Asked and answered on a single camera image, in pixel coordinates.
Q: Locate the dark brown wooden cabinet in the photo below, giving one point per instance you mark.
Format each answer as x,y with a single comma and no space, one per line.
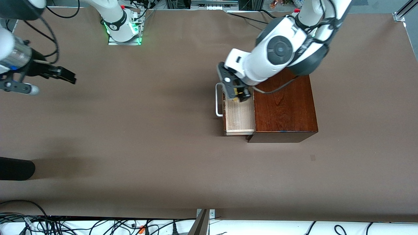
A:
284,114

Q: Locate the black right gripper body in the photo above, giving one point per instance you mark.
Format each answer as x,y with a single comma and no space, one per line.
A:
36,69

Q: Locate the orange plug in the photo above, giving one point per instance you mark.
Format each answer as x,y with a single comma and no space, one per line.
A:
142,230

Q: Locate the black padded pole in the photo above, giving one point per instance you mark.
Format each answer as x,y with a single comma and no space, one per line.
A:
16,168

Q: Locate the grey power strip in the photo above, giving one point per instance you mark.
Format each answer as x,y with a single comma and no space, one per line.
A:
212,5

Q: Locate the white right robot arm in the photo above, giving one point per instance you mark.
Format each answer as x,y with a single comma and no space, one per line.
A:
114,16

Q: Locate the grey metal beam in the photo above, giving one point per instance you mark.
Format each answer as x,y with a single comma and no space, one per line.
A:
199,228

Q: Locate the aluminium corner bracket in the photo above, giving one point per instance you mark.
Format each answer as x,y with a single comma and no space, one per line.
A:
212,213

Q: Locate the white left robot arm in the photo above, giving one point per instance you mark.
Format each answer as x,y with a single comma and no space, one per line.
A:
261,62

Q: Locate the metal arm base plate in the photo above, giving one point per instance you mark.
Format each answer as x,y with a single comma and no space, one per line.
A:
125,42

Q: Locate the aluminium frame post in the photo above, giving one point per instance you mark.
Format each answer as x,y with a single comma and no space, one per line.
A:
400,15

